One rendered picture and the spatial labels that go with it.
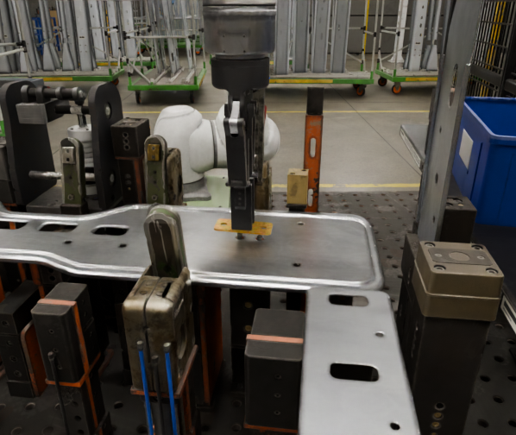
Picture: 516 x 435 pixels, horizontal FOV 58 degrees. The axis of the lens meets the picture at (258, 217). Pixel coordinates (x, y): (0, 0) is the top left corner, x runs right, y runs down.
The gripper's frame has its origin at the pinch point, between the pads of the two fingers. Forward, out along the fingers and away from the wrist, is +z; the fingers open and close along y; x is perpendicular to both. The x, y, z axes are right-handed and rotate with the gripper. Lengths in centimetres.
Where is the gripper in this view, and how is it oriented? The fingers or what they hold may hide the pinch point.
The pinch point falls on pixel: (242, 204)
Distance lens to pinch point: 68.1
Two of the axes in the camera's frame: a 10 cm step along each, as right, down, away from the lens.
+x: 9.9, 0.5, -1.2
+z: 0.0, 9.2, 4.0
